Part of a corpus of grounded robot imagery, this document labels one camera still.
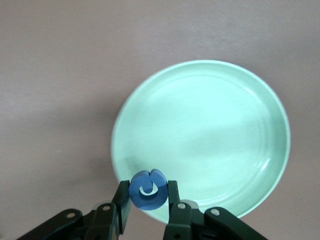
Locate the brown table mat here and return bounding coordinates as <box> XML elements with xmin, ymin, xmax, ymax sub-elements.
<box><xmin>0</xmin><ymin>0</ymin><xmax>320</xmax><ymax>240</ymax></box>

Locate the light green plate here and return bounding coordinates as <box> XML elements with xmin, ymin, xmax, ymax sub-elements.
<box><xmin>110</xmin><ymin>59</ymin><xmax>292</xmax><ymax>225</ymax></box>

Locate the blue letter G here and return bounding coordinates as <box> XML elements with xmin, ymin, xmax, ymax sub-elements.
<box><xmin>128</xmin><ymin>168</ymin><xmax>169</xmax><ymax>211</ymax></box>

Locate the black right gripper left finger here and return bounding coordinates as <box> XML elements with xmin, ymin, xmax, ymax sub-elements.
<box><xmin>17</xmin><ymin>180</ymin><xmax>132</xmax><ymax>240</ymax></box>

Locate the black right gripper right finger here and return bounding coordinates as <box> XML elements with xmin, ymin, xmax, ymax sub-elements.
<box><xmin>162</xmin><ymin>180</ymin><xmax>270</xmax><ymax>240</ymax></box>

